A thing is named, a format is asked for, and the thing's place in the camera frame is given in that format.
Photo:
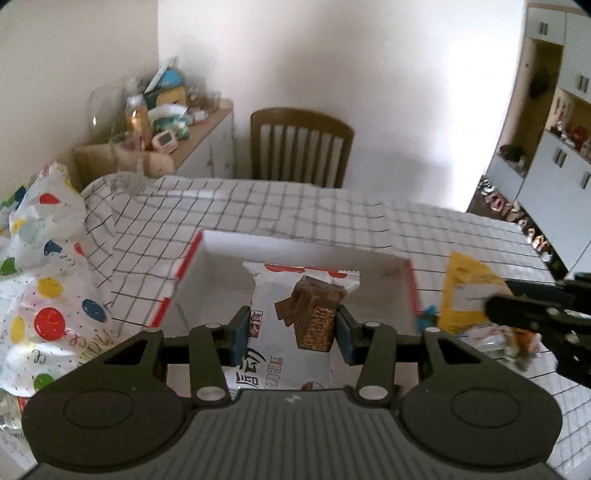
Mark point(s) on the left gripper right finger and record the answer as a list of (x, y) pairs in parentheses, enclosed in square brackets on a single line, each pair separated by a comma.
[(373, 346)]

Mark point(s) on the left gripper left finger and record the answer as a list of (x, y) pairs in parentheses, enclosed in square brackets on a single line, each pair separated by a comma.
[(213, 346)]

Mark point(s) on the white chocolate wafer snack bag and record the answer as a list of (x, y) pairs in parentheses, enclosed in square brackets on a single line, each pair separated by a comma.
[(291, 327)]

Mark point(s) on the yellow snack bag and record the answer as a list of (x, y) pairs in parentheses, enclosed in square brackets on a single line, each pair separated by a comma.
[(467, 286)]

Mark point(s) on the red white cardboard box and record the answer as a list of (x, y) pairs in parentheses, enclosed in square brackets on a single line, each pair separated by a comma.
[(213, 284)]

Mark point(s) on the colourful dotted plastic bag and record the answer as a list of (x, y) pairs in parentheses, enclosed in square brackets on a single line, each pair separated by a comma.
[(53, 318)]

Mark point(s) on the clear drinking glass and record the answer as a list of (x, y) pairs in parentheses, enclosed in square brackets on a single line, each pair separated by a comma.
[(129, 159)]

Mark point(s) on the white sideboard wooden top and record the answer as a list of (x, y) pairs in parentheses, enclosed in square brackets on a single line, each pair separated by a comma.
[(208, 152)]

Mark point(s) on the pink white timer clock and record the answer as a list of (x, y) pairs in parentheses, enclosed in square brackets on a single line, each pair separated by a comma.
[(164, 142)]

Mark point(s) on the brown wooden chair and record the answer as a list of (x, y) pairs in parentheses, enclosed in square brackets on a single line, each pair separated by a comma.
[(298, 145)]

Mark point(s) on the brown paper bag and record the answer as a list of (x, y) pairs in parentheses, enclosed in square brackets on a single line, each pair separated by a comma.
[(94, 161)]

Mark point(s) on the orange drink bottle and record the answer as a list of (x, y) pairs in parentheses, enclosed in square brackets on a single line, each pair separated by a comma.
[(136, 118)]

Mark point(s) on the yellow blue toy box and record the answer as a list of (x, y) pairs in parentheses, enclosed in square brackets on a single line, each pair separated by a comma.
[(170, 89)]

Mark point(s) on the white wall cabinet unit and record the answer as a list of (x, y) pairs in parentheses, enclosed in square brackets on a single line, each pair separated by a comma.
[(542, 159)]

